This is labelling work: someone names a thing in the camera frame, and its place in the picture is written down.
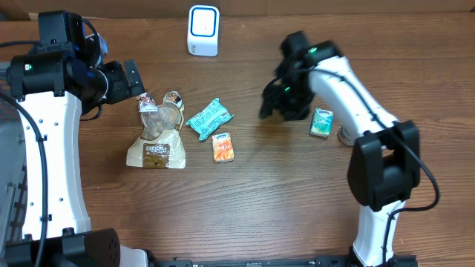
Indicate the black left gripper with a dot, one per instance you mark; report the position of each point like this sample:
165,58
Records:
124,90

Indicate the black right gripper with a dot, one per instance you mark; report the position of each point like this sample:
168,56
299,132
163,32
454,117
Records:
276,102

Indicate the small teal white box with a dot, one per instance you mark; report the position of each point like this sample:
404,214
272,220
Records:
322,122

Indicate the brown white snack bag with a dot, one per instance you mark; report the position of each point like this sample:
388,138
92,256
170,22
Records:
159,145

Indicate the green lid jar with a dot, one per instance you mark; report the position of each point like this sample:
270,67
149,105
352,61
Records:
345,138

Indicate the teal tissue pack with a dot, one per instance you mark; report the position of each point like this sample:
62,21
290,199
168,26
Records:
209,119

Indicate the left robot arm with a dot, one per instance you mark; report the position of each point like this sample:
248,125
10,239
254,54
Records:
53,89

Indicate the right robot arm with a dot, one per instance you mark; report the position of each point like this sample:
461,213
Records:
383,169

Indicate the white barcode scanner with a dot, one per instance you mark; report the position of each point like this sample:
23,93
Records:
203,30

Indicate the grey plastic mesh basket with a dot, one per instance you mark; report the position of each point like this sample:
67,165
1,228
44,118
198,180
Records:
13,175

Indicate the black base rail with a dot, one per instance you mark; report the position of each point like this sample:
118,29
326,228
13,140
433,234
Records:
259,262

